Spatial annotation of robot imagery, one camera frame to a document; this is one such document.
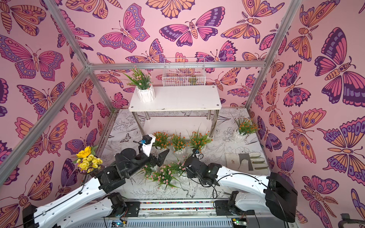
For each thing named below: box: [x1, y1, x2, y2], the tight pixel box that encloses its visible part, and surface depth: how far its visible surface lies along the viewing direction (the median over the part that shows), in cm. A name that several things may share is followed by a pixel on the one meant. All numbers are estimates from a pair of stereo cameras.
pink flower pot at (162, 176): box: [139, 161, 182, 192], surface depth 73 cm
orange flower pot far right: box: [232, 115, 259, 143], surface depth 94 cm
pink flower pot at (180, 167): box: [170, 155, 188, 178], surface depth 76 cm
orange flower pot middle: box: [170, 132, 190, 160], surface depth 86 cm
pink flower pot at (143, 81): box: [123, 65, 156, 103], surface depth 74 cm
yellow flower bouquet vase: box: [72, 145, 104, 174], surface depth 68 cm
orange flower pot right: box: [186, 123, 213, 154], surface depth 87 cm
